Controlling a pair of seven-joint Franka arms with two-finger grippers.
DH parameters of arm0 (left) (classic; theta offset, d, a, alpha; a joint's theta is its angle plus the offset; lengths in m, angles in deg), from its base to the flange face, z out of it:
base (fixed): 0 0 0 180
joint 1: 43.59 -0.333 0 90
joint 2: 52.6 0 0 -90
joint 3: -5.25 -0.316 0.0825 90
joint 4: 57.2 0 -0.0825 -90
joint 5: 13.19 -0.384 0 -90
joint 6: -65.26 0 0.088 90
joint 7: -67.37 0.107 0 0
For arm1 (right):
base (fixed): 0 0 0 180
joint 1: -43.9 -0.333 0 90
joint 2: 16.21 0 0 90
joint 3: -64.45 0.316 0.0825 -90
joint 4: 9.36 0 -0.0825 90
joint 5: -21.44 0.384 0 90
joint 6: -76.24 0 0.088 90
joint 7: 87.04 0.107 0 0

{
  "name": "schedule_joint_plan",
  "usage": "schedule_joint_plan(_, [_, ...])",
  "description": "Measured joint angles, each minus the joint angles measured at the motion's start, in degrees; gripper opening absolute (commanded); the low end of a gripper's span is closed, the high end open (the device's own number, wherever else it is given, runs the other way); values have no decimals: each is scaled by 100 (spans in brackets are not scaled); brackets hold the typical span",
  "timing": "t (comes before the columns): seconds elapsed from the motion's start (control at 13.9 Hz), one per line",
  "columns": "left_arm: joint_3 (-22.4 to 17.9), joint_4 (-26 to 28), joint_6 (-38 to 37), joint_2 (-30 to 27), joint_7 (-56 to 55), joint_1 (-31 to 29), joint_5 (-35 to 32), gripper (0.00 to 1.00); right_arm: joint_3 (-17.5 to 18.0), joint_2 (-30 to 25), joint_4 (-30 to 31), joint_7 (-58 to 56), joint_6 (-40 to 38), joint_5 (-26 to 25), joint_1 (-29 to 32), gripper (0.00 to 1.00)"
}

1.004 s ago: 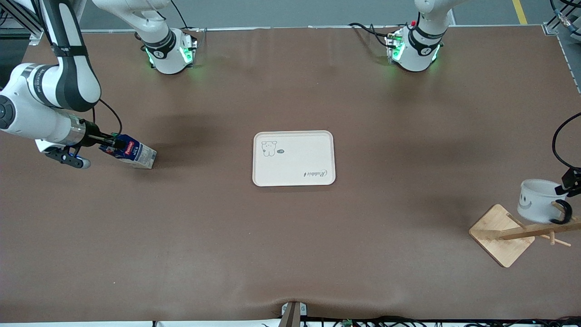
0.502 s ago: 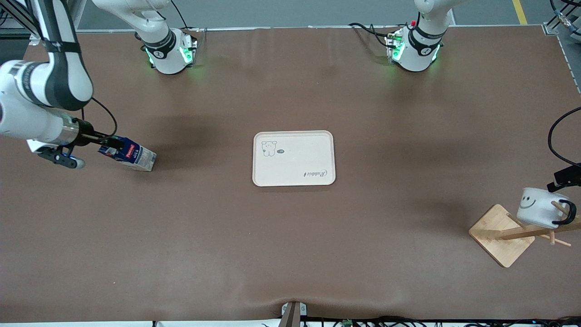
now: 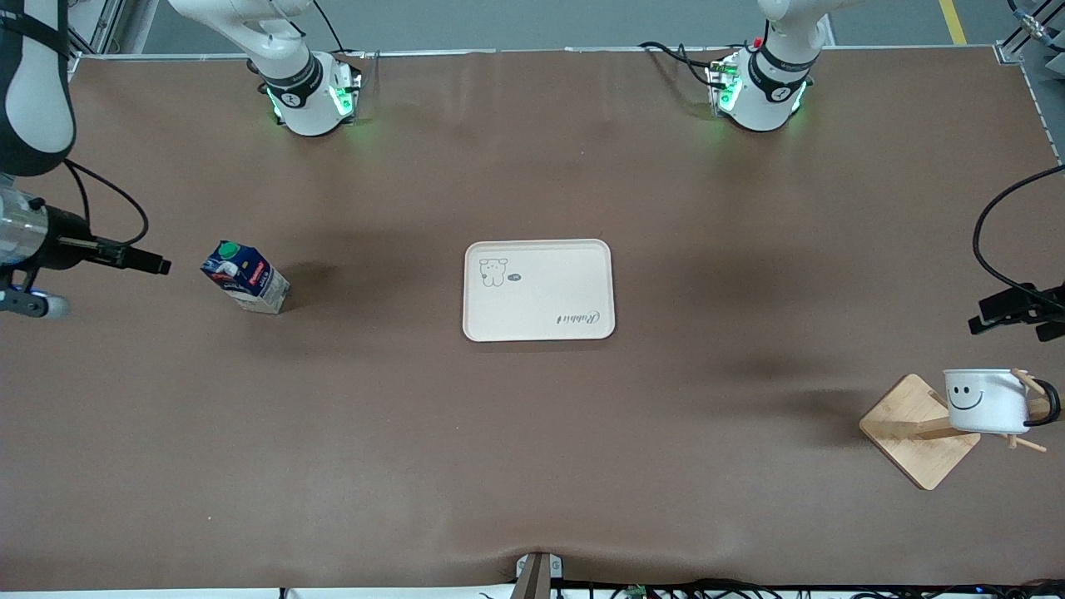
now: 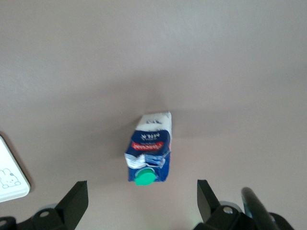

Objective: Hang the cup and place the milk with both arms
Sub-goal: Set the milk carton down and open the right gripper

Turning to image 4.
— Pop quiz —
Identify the blue milk carton green cap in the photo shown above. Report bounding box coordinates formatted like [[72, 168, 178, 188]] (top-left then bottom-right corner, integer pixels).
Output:
[[124, 111, 173, 187]]

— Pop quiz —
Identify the cream rabbit print tray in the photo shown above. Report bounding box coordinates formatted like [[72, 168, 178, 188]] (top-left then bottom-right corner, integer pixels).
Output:
[[0, 135, 31, 204]]

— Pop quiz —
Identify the brown table cover mat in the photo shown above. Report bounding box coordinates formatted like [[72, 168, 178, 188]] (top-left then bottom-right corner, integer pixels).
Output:
[[0, 0, 307, 230]]

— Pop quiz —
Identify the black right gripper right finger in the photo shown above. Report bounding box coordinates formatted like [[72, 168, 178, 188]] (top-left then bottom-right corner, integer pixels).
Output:
[[193, 179, 250, 230]]

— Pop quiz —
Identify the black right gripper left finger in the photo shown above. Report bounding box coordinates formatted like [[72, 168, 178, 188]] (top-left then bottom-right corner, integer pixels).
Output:
[[0, 181, 89, 230]]

